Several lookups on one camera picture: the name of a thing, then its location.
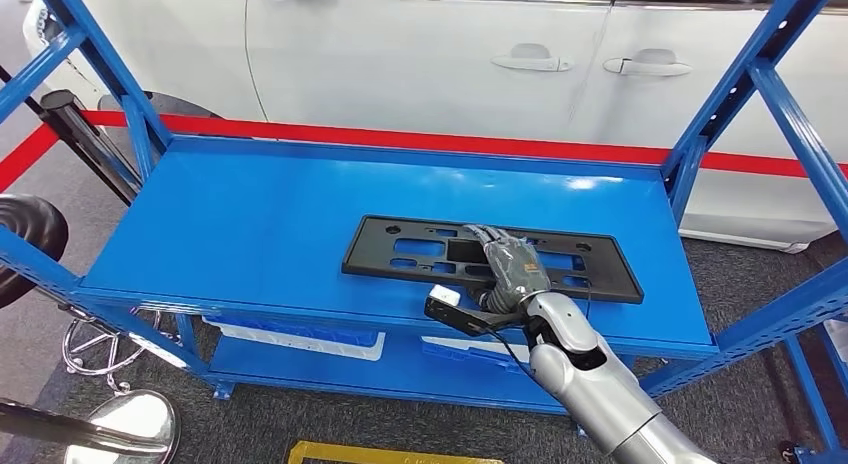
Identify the black stool with chrome ring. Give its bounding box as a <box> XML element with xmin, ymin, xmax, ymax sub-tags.
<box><xmin>0</xmin><ymin>194</ymin><xmax>166</xmax><ymax>395</ymax></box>

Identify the white car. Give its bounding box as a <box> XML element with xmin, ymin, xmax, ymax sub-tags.
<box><xmin>23</xmin><ymin>0</ymin><xmax>848</xmax><ymax>255</ymax></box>

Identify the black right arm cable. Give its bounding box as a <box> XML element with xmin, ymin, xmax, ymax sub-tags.
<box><xmin>482</xmin><ymin>323</ymin><xmax>539</xmax><ymax>381</ymax></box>

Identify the black plastic plate frame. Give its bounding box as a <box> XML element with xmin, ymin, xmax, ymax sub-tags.
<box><xmin>341</xmin><ymin>214</ymin><xmax>645</xmax><ymax>305</ymax></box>

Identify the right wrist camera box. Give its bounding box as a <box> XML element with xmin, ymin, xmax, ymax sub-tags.
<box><xmin>423</xmin><ymin>283</ymin><xmax>531</xmax><ymax>338</ymax></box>

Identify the yellow tape square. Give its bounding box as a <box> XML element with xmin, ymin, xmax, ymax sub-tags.
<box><xmin>286</xmin><ymin>439</ymin><xmax>506</xmax><ymax>464</ymax></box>

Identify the dark belt stanchion post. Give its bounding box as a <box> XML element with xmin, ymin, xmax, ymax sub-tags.
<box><xmin>38</xmin><ymin>89</ymin><xmax>145</xmax><ymax>209</ymax></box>

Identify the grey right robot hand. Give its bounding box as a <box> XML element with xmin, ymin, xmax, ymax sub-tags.
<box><xmin>463</xmin><ymin>223</ymin><xmax>554</xmax><ymax>315</ymax></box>

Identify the white plastic bin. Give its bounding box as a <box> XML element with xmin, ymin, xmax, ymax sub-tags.
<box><xmin>201</xmin><ymin>315</ymin><xmax>388</xmax><ymax>364</ymax></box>
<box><xmin>420</xmin><ymin>335</ymin><xmax>531</xmax><ymax>366</ymax></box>

